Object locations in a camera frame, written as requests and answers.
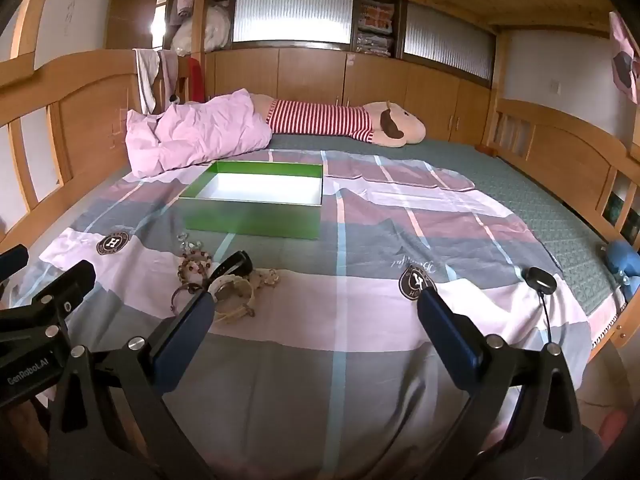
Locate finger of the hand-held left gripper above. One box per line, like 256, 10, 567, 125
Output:
0, 245, 30, 282
0, 260, 97, 343

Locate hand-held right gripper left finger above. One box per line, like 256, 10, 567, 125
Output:
47, 288, 217, 480

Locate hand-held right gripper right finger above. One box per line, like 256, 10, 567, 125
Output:
416, 287, 586, 480

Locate dark beaded bracelet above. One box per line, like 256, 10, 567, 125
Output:
170, 282, 202, 314

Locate cream bracelet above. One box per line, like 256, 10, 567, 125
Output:
206, 275, 259, 325

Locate green cardboard box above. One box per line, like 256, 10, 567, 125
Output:
177, 161, 325, 241

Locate plaid bedsheet with round emblems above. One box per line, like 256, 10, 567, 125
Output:
10, 148, 595, 480

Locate green quilted mattress pad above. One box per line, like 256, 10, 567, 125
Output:
269, 132, 627, 317

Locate blue soft toy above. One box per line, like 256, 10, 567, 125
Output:
602, 240, 640, 297

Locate pink quilt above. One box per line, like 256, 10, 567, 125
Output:
125, 88, 274, 179

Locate white striped garment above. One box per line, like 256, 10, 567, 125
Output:
132, 48, 182, 114

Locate red cloth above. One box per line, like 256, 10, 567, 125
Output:
187, 57, 206, 104

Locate striped long plush toy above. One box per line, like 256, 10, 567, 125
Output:
254, 99, 427, 149

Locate hanging pale clothes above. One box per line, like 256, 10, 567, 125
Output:
164, 0, 202, 54

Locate ribbed glass sliding panel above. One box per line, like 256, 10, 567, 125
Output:
232, 0, 354, 45
403, 3, 494, 82

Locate white bedding bundle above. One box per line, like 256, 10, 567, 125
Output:
204, 2, 234, 52

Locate stack of folded patterned bedding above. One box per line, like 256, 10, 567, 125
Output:
356, 0, 399, 57

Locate brown beaded bracelet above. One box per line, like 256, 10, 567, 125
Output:
177, 251, 214, 287

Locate black device with cable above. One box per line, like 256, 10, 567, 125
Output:
520, 267, 559, 346

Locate wooden bed frame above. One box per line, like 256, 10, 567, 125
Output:
0, 48, 640, 361

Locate pink wall poster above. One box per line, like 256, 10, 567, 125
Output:
608, 10, 640, 104

